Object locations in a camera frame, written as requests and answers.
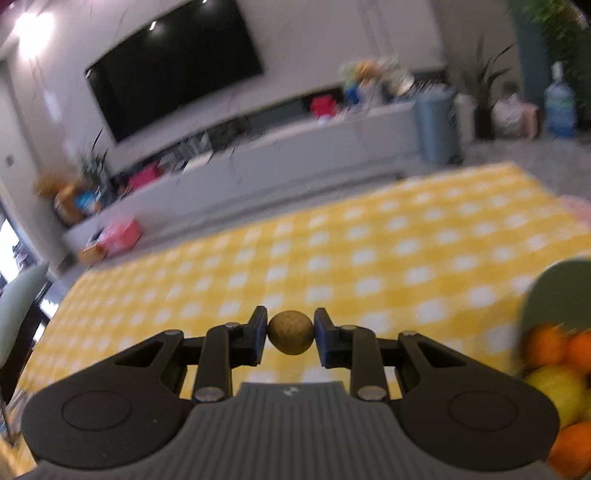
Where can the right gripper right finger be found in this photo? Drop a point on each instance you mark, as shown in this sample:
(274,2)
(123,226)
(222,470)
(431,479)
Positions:
(367,357)

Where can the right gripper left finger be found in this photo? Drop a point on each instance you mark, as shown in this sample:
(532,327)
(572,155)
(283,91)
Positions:
(166,356)

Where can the brown longan ball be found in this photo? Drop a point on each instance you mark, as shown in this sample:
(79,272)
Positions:
(291,332)

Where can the orange fruit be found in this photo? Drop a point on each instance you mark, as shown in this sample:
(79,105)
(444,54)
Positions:
(543,345)
(570,454)
(578,352)

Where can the yellow checkered tablecloth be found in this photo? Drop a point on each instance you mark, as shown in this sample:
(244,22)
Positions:
(451,254)

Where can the pink box lower shelf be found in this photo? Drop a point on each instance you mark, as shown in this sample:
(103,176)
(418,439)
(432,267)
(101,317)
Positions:
(120,237)

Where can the white TV cabinet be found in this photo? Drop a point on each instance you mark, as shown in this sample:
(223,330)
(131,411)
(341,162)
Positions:
(281,166)

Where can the light green chair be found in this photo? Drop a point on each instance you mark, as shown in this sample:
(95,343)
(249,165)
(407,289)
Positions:
(16,300)

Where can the orange vase with plant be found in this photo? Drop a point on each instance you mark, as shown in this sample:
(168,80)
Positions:
(78,197)

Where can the green colander bowl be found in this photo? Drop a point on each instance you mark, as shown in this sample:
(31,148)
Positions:
(561,295)

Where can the yellow-green pear left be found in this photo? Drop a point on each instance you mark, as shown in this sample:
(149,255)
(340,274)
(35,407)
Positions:
(564,387)

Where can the red box on cabinet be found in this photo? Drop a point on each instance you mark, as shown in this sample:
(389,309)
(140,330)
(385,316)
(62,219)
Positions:
(324,107)

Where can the blue-grey pedal trash bin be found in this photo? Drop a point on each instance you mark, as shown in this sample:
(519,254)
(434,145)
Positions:
(438,126)

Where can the teddy bear gift display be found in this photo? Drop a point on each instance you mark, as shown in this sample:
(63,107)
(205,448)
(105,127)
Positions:
(373,82)

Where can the potted green leaf plant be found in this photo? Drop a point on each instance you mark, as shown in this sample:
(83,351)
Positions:
(479,75)

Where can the white plastic bag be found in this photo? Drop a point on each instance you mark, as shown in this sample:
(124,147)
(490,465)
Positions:
(508,110)

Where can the pink small heater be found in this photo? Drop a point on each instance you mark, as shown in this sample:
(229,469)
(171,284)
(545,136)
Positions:
(530,120)

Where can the blue water jug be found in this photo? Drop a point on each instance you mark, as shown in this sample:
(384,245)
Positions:
(559,104)

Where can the black wall television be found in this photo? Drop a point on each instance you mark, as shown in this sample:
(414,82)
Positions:
(192,51)

